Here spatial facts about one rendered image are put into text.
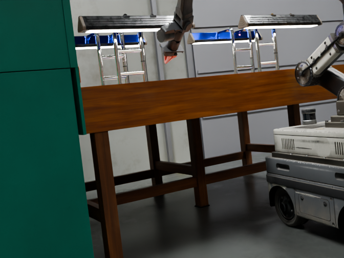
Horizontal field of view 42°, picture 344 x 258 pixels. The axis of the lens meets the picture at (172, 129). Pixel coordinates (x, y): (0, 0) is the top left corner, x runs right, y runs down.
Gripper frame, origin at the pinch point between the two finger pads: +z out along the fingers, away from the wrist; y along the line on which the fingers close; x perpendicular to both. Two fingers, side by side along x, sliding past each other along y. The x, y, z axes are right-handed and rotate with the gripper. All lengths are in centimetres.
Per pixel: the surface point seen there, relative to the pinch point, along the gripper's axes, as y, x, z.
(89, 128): 46, 29, 6
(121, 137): -61, -96, 189
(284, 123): -240, -72, 170
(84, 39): 12, -64, 41
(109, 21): 19.6, -27.2, -2.1
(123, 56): -5, -45, 37
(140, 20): 2.6, -28.0, -2.1
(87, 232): 53, 62, 29
